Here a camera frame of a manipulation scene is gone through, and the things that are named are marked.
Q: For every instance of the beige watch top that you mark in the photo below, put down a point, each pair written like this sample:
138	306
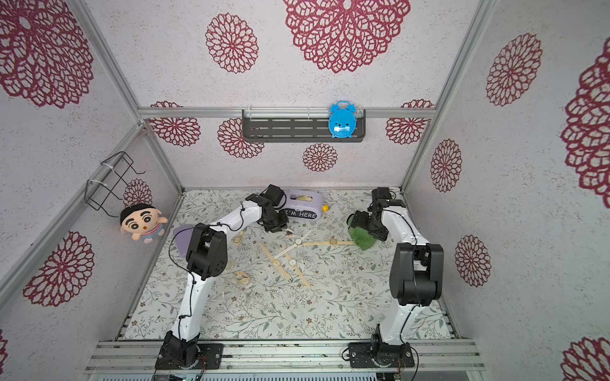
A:
242	278

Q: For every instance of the black wire rack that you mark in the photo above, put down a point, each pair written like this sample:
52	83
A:
98	191

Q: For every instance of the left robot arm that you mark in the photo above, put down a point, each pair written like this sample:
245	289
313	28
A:
207	258

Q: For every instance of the beige watch short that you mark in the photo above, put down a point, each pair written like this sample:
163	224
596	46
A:
238	239

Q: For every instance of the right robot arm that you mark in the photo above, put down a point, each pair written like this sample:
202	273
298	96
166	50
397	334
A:
416	274

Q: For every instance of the beige watch long diagonal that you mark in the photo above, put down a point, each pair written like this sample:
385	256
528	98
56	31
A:
275	262

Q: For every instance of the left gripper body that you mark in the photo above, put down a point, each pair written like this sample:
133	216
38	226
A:
277	221

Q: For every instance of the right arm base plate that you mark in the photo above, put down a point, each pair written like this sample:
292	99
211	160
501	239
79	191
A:
367	355

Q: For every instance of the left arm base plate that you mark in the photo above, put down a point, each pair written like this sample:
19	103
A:
200	356

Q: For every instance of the purple tissue box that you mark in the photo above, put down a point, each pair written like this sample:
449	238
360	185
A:
304	204

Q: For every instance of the white strap watch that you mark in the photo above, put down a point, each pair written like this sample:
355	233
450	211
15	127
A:
298	242

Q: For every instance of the blue alarm clock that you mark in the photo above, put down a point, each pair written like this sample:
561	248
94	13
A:
343	120

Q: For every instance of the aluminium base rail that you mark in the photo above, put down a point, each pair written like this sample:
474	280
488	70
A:
305	356

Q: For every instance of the green cleaning cloth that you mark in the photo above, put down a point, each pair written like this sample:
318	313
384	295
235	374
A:
360	237

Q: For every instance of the grey wall shelf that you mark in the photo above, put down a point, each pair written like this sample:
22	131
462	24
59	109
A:
294	130

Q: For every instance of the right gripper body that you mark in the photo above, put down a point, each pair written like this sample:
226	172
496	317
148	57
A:
361	222

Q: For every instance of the cartoon boy plush doll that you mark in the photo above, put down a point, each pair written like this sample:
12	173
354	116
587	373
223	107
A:
143	222

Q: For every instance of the purple pad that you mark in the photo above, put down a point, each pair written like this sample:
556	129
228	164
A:
182	238

